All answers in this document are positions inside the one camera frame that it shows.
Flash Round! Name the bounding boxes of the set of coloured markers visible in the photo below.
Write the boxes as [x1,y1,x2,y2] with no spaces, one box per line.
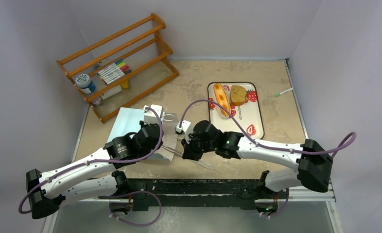
[97,59,132,84]

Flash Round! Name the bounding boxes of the white flat box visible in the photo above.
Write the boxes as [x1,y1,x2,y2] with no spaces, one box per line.
[100,85,122,100]

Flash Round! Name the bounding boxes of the white blue paper bag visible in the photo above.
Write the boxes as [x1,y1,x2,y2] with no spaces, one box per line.
[107,104,179,162]

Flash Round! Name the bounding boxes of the orange wooden shelf rack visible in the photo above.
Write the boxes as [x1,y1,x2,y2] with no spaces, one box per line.
[56,13,179,123]

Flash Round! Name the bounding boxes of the metal kitchen tongs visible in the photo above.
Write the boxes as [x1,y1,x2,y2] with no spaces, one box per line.
[161,145,215,170]

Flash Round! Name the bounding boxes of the brown fake bread slice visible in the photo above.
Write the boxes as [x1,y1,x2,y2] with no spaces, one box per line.
[230,85,248,106]

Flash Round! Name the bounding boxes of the green cap white marker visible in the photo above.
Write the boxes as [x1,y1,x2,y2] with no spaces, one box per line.
[274,87,293,97]

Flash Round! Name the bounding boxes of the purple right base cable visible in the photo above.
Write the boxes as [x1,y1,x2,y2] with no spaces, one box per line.
[258,189,291,219]

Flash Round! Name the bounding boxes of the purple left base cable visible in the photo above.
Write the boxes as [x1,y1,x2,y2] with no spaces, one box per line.
[108,189,164,227]

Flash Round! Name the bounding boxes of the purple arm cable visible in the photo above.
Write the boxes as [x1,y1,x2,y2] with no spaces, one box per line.
[178,99,357,159]
[18,106,164,215]

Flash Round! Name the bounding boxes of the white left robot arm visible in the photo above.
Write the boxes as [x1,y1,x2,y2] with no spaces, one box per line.
[18,124,163,219]

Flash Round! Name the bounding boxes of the yellow small bottle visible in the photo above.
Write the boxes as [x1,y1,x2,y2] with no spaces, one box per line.
[119,80,129,89]

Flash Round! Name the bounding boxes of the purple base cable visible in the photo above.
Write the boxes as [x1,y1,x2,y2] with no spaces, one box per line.
[108,189,164,227]
[258,189,291,219]

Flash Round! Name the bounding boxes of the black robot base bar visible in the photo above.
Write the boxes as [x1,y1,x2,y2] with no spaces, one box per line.
[110,178,289,217]

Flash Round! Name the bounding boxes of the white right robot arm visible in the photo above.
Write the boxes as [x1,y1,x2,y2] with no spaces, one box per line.
[175,120,333,198]

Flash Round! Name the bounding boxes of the long orange fake bread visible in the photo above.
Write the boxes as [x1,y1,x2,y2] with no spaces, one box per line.
[212,83,231,119]

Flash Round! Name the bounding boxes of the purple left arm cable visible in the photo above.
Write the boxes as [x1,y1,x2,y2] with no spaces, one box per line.
[18,106,164,215]

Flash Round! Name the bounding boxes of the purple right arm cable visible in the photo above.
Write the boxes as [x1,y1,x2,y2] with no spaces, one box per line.
[178,99,357,159]

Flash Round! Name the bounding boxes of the blue lid white jar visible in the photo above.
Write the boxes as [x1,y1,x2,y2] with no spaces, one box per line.
[75,74,96,94]

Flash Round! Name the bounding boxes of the white strawberry enamel tray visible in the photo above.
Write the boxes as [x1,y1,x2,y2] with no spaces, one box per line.
[207,82,265,139]

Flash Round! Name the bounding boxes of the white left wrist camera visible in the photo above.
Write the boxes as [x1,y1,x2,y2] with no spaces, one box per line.
[143,104,165,124]

